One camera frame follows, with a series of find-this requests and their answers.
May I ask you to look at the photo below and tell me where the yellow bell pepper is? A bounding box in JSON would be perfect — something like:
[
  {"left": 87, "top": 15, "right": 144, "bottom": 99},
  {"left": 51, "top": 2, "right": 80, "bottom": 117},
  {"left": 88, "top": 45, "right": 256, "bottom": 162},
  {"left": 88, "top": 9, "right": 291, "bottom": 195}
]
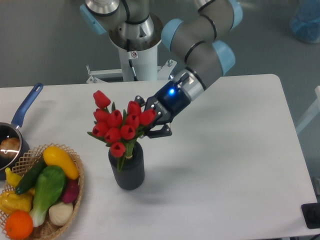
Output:
[{"left": 0, "top": 190, "right": 33, "bottom": 215}]

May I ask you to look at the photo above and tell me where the green bok choy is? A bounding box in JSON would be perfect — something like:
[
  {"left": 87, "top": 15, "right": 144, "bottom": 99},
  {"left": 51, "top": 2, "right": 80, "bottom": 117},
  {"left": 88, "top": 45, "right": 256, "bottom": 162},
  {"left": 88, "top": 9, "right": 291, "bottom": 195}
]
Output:
[{"left": 29, "top": 165, "right": 66, "bottom": 228}]

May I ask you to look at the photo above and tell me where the orange fruit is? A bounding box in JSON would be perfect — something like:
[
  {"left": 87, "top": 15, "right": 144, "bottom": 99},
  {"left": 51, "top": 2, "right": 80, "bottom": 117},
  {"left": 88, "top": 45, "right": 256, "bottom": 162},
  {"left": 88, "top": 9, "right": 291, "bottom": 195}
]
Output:
[{"left": 4, "top": 210, "right": 34, "bottom": 240}]

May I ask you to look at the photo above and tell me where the yellow squash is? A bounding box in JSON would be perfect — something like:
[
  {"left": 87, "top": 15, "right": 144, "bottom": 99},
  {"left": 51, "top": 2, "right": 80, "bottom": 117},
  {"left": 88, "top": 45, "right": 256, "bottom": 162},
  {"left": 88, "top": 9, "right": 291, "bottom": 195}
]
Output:
[{"left": 43, "top": 146, "right": 80, "bottom": 180}]

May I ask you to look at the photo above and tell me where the dark grey ribbed vase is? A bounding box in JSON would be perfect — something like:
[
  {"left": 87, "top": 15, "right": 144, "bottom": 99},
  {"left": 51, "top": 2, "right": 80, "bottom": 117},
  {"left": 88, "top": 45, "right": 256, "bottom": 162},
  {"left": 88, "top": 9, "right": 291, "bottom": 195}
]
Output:
[{"left": 108, "top": 142, "right": 145, "bottom": 191}]

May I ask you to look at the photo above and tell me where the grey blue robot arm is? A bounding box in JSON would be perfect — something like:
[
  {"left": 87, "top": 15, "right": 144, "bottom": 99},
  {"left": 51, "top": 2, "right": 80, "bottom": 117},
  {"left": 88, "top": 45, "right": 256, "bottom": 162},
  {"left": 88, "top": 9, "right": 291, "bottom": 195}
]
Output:
[{"left": 80, "top": 0, "right": 243, "bottom": 138}]

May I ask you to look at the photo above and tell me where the red tulip bouquet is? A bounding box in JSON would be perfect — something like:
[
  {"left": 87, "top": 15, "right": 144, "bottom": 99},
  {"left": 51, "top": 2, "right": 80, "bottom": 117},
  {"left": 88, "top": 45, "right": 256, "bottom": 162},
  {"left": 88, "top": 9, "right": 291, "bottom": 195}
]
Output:
[{"left": 87, "top": 90, "right": 157, "bottom": 171}]

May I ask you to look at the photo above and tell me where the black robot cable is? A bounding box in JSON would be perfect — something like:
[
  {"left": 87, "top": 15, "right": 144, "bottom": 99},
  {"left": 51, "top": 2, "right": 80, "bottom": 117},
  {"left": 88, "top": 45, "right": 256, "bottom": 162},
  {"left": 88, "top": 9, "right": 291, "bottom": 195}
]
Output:
[{"left": 125, "top": 38, "right": 138, "bottom": 81}]

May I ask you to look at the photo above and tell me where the white frame at right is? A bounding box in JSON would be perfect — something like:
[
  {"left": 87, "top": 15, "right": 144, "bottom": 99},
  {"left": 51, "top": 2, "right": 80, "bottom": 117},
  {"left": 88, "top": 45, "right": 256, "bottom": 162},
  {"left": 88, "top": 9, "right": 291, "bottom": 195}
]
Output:
[{"left": 295, "top": 85, "right": 320, "bottom": 135}]

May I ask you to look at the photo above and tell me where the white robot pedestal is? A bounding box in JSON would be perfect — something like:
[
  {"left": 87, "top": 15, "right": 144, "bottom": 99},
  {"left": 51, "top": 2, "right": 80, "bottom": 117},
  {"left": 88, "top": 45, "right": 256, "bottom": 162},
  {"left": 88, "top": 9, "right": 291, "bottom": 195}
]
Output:
[{"left": 86, "top": 13, "right": 177, "bottom": 83}]

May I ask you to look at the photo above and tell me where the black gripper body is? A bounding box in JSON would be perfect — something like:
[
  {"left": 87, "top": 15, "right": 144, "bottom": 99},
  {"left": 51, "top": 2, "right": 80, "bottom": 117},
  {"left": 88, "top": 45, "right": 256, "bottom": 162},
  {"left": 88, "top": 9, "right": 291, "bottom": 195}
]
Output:
[{"left": 144, "top": 81, "right": 191, "bottom": 127}]

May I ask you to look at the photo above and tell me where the blue handled saucepan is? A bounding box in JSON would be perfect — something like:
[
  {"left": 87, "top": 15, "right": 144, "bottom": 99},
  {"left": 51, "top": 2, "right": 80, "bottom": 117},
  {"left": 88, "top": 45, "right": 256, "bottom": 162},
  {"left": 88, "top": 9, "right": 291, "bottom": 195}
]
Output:
[{"left": 0, "top": 83, "right": 44, "bottom": 181}]

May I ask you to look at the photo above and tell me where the woven wicker basket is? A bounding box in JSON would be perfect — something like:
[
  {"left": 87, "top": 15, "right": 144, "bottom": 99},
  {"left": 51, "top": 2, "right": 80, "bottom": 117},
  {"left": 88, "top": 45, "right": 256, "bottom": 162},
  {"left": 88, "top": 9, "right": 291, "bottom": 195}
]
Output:
[{"left": 0, "top": 142, "right": 85, "bottom": 240}]

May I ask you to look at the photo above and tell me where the white garlic bulb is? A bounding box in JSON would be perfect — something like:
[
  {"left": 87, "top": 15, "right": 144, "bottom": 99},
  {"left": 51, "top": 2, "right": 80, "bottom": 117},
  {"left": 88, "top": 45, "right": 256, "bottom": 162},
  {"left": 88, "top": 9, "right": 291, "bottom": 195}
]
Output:
[{"left": 48, "top": 202, "right": 73, "bottom": 226}]

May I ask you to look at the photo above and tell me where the green cucumber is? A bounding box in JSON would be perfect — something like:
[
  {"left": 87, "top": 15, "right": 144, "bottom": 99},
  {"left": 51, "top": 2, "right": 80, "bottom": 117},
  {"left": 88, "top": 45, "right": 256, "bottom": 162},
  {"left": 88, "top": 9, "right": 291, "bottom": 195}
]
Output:
[{"left": 15, "top": 158, "right": 47, "bottom": 195}]

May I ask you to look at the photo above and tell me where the black device at edge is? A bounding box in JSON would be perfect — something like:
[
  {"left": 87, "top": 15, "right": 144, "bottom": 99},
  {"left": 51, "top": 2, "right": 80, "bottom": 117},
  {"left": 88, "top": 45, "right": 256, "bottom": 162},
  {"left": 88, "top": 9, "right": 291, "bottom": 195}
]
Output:
[{"left": 301, "top": 202, "right": 320, "bottom": 229}]

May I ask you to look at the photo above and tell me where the brown bread roll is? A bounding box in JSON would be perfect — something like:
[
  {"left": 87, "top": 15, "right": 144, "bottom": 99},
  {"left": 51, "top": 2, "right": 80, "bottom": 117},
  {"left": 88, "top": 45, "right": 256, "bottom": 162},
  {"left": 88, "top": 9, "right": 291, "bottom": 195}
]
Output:
[{"left": 0, "top": 137, "right": 20, "bottom": 160}]

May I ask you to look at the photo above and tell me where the purple red onion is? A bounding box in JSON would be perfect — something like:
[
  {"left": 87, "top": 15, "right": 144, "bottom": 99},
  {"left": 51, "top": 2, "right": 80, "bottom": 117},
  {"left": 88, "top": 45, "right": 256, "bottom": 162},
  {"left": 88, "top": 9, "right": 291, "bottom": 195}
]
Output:
[{"left": 61, "top": 180, "right": 80, "bottom": 204}]

